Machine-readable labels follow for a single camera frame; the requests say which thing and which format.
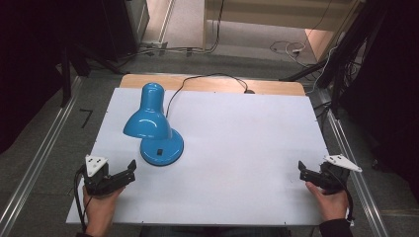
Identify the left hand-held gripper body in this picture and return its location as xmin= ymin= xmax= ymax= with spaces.
xmin=82 ymin=154 xmax=117 ymax=198

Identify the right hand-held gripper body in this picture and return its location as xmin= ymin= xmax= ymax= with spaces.
xmin=317 ymin=154 xmax=364 ymax=196

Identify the blue desk lamp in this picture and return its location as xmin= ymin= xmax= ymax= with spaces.
xmin=123 ymin=82 xmax=185 ymax=167

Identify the person's right hand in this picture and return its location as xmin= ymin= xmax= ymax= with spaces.
xmin=304 ymin=181 xmax=350 ymax=222

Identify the person's left hand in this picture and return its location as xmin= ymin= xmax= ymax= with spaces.
xmin=82 ymin=185 xmax=126 ymax=231

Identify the white table board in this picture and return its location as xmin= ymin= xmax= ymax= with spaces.
xmin=65 ymin=87 xmax=351 ymax=227

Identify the black metal stand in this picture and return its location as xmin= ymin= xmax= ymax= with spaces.
xmin=59 ymin=43 xmax=73 ymax=109
xmin=279 ymin=0 xmax=389 ymax=119

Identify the wooden table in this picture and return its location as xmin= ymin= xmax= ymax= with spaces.
xmin=119 ymin=73 xmax=306 ymax=97

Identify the grey power strip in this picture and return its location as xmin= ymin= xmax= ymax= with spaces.
xmin=140 ymin=40 xmax=170 ymax=56

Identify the black cabinet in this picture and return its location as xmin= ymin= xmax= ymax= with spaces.
xmin=65 ymin=0 xmax=151 ymax=63

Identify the light wooden furniture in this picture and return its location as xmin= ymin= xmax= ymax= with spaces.
xmin=202 ymin=0 xmax=367 ymax=63

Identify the metal floor rail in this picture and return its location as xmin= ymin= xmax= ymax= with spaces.
xmin=0 ymin=76 xmax=84 ymax=237
xmin=315 ymin=89 xmax=390 ymax=237

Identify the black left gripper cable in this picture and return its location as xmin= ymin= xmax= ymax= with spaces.
xmin=73 ymin=163 xmax=94 ymax=233

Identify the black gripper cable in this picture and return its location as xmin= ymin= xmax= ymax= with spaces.
xmin=329 ymin=169 xmax=356 ymax=222
xmin=73 ymin=163 xmax=94 ymax=233

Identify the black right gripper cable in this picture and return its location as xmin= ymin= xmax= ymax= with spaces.
xmin=329 ymin=169 xmax=356 ymax=222

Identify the black lamp cable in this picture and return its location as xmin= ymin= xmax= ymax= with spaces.
xmin=165 ymin=72 xmax=256 ymax=119

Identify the white floor cable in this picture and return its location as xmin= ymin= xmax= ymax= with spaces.
xmin=269 ymin=39 xmax=308 ymax=61

